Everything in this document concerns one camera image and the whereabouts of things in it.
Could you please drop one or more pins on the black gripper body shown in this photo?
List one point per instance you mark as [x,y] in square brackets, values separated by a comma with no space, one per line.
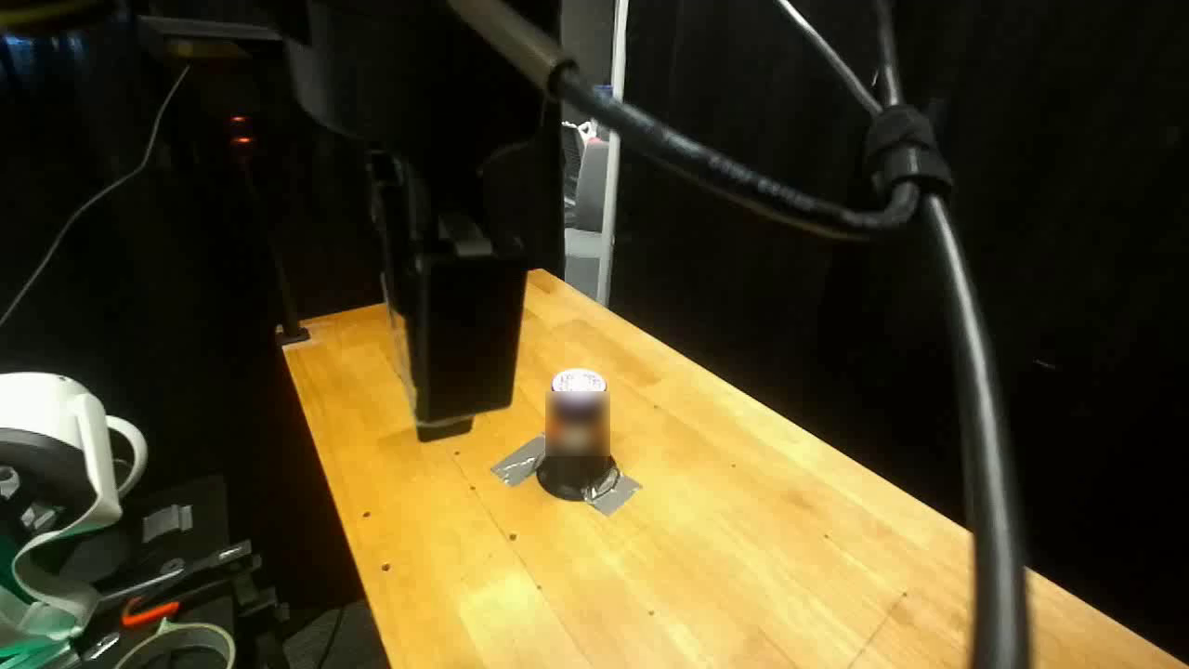
[468,328]

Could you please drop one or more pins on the dark jar with purple lid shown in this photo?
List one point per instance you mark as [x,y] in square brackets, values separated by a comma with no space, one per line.
[576,441]

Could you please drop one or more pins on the black equipment case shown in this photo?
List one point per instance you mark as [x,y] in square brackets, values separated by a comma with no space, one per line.
[188,560]

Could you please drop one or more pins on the white rounded plastic device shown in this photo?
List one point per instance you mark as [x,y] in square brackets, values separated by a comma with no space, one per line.
[57,451]

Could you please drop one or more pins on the white vertical post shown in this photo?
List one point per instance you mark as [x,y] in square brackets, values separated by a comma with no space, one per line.
[597,162]

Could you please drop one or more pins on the black camera stand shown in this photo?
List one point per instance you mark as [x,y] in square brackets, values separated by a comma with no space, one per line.
[265,234]

